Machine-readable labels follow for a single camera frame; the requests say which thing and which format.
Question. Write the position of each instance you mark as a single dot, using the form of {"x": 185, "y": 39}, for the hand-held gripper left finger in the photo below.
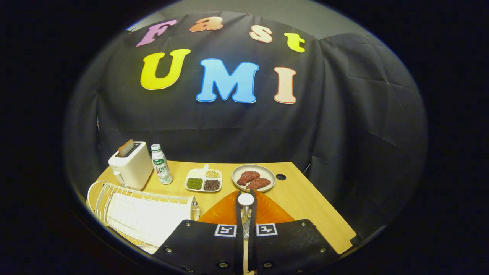
{"x": 239, "y": 214}

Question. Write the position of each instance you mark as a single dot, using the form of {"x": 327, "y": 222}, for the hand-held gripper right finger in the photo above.
{"x": 253, "y": 214}

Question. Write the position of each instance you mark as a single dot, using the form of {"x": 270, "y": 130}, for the grey plate with meat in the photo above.
{"x": 267, "y": 172}

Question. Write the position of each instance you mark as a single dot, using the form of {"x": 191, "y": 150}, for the white divided dish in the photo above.
{"x": 196, "y": 173}

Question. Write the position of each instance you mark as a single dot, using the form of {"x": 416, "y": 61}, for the red meat slice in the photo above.
{"x": 259, "y": 183}
{"x": 248, "y": 177}

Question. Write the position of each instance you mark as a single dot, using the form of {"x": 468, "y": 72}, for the dark red beans pile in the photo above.
{"x": 212, "y": 185}

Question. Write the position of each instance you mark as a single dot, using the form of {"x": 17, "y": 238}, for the yellow beans pile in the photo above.
{"x": 212, "y": 174}

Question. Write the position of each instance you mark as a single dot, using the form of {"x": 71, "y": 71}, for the green beans pile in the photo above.
{"x": 195, "y": 183}

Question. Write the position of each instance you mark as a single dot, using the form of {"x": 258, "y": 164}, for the white drip tray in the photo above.
{"x": 153, "y": 225}

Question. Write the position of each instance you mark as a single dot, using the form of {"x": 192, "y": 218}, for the white plastic drink bottle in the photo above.
{"x": 162, "y": 168}

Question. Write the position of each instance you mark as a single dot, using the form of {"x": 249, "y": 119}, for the cream toaster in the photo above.
{"x": 133, "y": 170}

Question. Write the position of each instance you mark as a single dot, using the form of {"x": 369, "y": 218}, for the black backdrop cloth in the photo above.
{"x": 344, "y": 133}

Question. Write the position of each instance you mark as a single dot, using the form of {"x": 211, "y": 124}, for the brown bread slice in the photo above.
{"x": 125, "y": 148}

